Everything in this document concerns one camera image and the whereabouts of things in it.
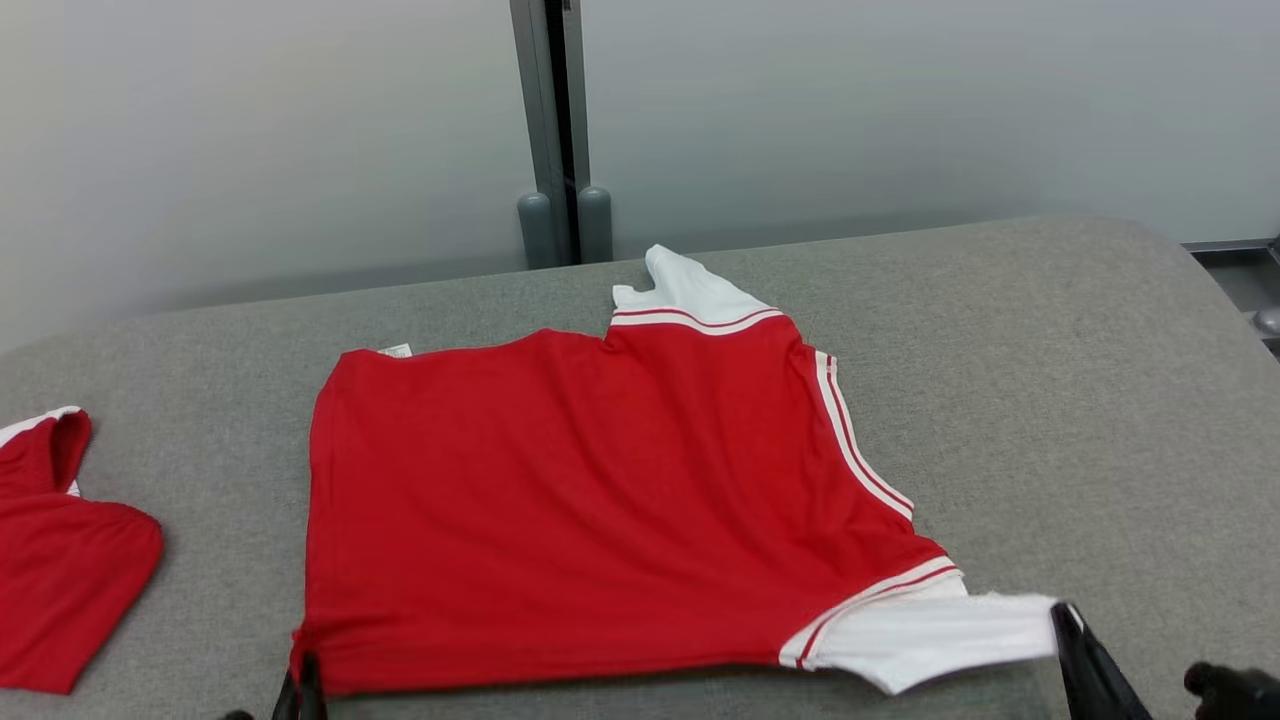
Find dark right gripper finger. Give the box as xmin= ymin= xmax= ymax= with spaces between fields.
xmin=1050 ymin=601 xmax=1153 ymax=720

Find red shorts with white trim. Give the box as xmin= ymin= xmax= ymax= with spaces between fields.
xmin=0 ymin=405 xmax=165 ymax=696

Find red t-shirt with white sleeves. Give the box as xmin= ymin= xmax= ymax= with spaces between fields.
xmin=288 ymin=243 xmax=1063 ymax=699

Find grey fabric padded surface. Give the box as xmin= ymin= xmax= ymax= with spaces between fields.
xmin=0 ymin=215 xmax=1280 ymax=720

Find grey metal partition post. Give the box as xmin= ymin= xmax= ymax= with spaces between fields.
xmin=509 ymin=0 xmax=591 ymax=266

